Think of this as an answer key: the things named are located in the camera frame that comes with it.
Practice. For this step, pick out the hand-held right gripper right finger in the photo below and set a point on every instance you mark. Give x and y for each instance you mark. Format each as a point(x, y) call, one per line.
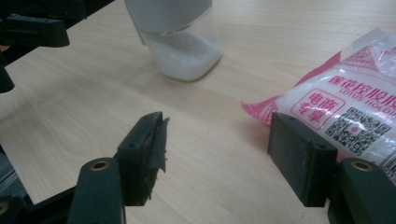
point(300, 158)

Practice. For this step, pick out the pink and white plastic bag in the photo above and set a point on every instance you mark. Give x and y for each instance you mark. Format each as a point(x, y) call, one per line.
point(345, 102)

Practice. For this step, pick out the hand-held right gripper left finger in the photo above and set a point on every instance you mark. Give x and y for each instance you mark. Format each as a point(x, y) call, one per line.
point(141, 158)

